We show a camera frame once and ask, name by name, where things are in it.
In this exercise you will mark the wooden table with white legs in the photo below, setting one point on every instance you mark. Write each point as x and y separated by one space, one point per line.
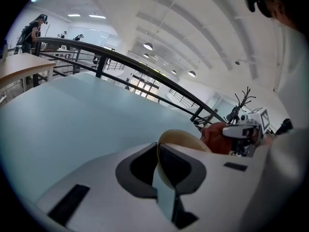
21 64

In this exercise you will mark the cream bowl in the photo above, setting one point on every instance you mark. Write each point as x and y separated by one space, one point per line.
183 136

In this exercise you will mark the glass entrance doors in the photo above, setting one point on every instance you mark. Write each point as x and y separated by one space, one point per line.
144 83

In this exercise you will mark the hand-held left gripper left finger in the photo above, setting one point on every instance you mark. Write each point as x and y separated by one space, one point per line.
135 173

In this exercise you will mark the orange cloth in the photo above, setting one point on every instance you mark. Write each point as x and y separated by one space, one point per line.
214 134

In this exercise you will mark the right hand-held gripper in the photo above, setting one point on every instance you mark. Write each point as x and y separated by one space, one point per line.
263 120

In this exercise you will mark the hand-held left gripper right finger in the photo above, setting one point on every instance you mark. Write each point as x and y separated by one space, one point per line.
183 170

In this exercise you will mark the person's head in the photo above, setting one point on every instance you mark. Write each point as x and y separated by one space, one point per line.
285 11

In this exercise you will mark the black coat rack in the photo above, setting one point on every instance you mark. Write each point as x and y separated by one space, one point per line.
243 100

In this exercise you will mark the black metal railing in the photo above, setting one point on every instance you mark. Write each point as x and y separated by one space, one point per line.
135 62

